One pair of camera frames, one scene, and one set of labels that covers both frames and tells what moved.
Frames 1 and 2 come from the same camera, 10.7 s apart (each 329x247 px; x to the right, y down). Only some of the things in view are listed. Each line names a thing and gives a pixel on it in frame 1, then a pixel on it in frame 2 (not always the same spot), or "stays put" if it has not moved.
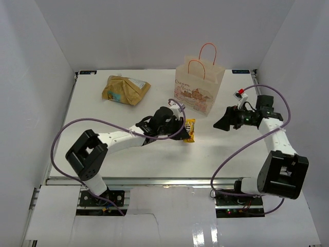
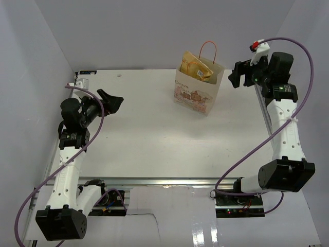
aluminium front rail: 150,181 stays put
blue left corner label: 88,72 stays put
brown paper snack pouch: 124,90 -> 192,65
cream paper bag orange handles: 197,83 stays put
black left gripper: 179,123 -> 112,104
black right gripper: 231,118 -> 241,68
